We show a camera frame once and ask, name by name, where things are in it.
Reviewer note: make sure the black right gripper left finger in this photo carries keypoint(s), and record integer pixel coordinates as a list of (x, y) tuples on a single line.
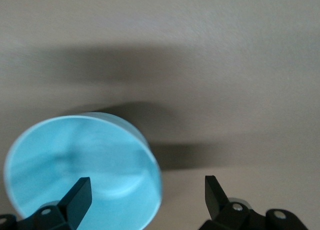
[(72, 205)]

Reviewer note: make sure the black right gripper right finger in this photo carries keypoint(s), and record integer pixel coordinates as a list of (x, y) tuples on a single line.
[(220, 205)]

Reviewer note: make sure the blue bowl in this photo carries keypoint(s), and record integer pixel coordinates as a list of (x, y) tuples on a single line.
[(82, 160)]

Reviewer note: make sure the brown table cloth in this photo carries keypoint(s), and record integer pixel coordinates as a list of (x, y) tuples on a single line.
[(200, 52)]

